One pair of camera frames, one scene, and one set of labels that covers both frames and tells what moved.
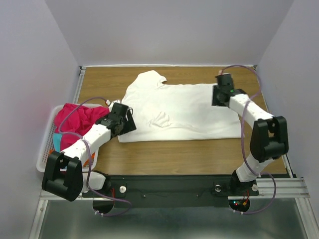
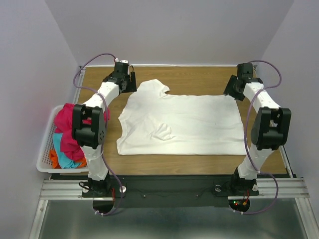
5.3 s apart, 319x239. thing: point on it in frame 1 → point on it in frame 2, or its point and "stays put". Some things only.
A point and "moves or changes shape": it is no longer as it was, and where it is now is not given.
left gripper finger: x=128 y=125 → x=131 y=86
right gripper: x=215 y=101 → x=229 y=89
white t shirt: x=163 y=112 moves or changes shape
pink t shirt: x=83 y=118 stays put
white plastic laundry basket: x=91 y=163 stays put
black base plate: x=170 y=191 stays put
